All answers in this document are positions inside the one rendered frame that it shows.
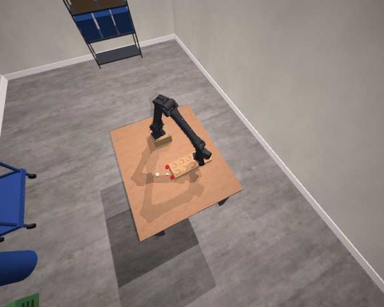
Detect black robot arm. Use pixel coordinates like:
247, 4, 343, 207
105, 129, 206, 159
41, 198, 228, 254
150, 94, 212, 166

